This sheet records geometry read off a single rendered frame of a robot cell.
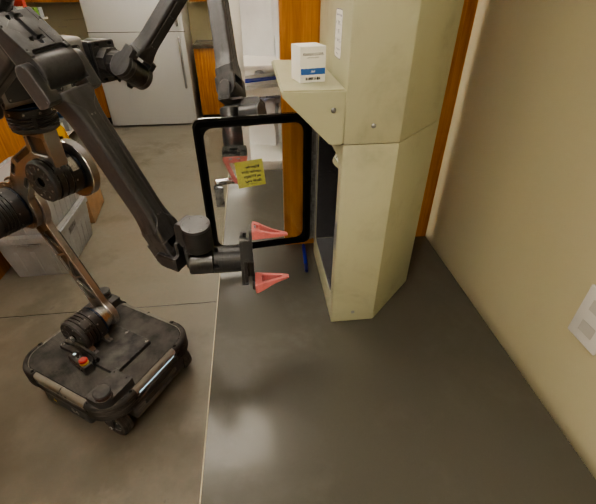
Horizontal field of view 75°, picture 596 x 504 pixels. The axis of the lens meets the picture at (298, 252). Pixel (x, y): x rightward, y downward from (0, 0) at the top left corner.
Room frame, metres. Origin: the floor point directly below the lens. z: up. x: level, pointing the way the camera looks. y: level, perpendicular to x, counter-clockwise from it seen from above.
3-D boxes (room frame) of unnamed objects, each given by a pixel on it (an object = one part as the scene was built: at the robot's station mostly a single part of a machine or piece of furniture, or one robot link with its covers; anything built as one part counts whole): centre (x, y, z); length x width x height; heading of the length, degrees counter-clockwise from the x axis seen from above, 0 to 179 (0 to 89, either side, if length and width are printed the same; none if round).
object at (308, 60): (0.79, -0.02, 1.54); 0.05 x 0.05 x 0.06; 20
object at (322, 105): (0.87, -0.01, 1.46); 0.32 x 0.11 x 0.10; 6
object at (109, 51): (1.37, 0.60, 1.45); 0.09 x 0.08 x 0.12; 154
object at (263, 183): (0.99, 0.11, 1.19); 0.30 x 0.01 x 0.40; 103
